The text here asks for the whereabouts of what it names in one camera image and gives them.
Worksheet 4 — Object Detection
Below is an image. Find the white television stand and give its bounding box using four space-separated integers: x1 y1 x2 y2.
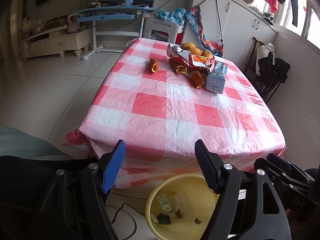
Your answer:
19 27 92 60

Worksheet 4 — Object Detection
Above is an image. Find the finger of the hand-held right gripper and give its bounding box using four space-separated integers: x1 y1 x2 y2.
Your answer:
254 158 293 192
267 153 315 183

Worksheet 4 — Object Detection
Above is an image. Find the pink checked tablecloth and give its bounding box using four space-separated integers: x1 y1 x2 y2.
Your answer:
61 37 287 188

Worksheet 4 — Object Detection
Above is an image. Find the blue green milk carton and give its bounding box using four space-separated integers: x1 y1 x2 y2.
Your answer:
206 60 228 95

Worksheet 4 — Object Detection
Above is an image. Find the yellow plastic bucket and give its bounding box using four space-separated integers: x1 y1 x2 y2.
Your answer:
145 174 221 240

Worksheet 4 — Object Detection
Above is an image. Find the black folding chair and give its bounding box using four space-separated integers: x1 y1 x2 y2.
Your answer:
252 52 291 103

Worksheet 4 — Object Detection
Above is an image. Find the black cord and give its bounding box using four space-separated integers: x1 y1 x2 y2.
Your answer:
199 0 225 47

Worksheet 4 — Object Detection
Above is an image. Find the blue study desk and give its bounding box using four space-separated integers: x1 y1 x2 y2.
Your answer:
72 0 159 61

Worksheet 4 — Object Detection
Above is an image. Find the white plastic stool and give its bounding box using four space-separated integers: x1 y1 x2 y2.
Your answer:
144 17 187 43

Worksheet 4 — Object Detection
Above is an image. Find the white green print packet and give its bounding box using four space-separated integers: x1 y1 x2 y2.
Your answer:
157 194 173 212

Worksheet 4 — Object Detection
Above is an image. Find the white tissue paper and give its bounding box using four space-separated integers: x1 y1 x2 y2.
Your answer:
173 192 193 220

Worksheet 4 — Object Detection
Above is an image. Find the white sack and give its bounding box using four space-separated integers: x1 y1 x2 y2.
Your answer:
256 43 275 65

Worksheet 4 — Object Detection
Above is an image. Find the black floor cable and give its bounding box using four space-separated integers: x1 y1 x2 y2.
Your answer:
110 192 151 230

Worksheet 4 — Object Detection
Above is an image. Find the blue plastic bag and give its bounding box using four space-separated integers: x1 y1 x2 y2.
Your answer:
152 8 187 24

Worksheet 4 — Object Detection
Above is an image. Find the dark wicker fruit basket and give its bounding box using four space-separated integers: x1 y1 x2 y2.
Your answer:
180 44 213 58

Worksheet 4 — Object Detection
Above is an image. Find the pair of sneakers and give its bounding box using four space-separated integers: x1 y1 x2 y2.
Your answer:
261 12 276 25

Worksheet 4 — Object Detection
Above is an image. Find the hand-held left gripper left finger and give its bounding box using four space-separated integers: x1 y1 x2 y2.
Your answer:
34 140 126 240

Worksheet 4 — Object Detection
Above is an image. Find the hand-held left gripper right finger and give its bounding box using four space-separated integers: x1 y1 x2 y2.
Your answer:
194 139 292 240

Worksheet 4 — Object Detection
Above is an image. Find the cartoon print long bag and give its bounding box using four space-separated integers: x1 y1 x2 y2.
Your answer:
185 6 224 57

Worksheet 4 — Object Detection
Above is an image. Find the dark wooden chair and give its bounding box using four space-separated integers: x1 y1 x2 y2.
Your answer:
244 37 265 80

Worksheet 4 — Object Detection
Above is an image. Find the beige kettlebell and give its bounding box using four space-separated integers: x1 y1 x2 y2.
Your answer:
67 14 81 34

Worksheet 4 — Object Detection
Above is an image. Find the white cabinet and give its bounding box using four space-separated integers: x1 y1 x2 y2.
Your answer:
185 0 278 70

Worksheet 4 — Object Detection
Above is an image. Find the red orange snack bag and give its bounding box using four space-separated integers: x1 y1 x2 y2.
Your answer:
167 43 216 75

